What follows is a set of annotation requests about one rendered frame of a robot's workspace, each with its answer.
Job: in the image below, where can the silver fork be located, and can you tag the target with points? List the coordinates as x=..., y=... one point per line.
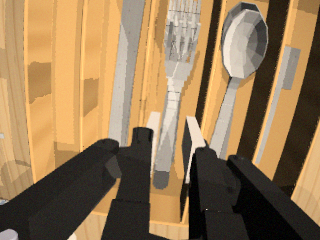
x=177, y=73
x=173, y=42
x=189, y=17

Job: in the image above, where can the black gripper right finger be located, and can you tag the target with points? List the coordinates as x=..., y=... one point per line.
x=268, y=213

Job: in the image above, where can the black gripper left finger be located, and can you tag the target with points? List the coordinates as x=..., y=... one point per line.
x=56, y=205

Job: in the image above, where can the grey mug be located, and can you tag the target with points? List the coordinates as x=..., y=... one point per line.
x=72, y=237

